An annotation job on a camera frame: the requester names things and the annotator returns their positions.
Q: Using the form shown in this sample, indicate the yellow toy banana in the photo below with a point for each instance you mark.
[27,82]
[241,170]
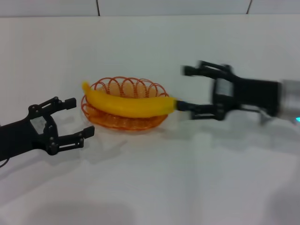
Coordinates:
[131,106]

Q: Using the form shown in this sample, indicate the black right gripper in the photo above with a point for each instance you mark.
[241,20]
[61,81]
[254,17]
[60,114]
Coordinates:
[248,93]

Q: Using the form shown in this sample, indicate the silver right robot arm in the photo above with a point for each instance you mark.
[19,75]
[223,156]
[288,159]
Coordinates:
[290,98]

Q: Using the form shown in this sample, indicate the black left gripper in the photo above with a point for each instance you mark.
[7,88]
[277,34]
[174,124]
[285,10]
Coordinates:
[21,136]

